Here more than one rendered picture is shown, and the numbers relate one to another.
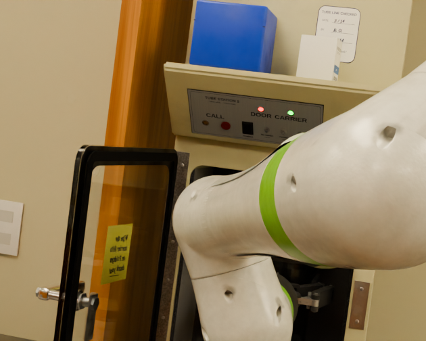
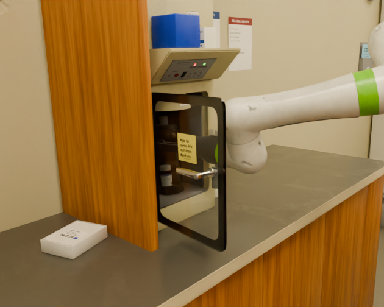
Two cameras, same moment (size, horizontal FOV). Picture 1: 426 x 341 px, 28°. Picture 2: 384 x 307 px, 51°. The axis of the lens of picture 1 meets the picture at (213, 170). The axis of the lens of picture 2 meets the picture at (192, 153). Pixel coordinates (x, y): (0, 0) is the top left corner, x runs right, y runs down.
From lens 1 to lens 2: 115 cm
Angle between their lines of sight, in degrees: 59
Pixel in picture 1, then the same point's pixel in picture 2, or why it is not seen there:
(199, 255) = (250, 133)
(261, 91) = (200, 56)
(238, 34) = (192, 30)
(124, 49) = (144, 43)
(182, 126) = (156, 80)
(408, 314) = not seen: hidden behind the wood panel
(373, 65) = not seen: hidden behind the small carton
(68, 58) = not seen: outside the picture
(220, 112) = (178, 69)
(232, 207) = (315, 106)
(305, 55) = (206, 37)
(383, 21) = (206, 17)
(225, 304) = (259, 148)
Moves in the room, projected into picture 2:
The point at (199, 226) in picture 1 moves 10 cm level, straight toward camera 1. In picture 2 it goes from (265, 120) to (303, 122)
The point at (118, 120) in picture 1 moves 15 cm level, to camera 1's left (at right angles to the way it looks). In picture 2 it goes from (147, 83) to (108, 87)
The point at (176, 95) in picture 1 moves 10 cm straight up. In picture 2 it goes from (166, 64) to (164, 26)
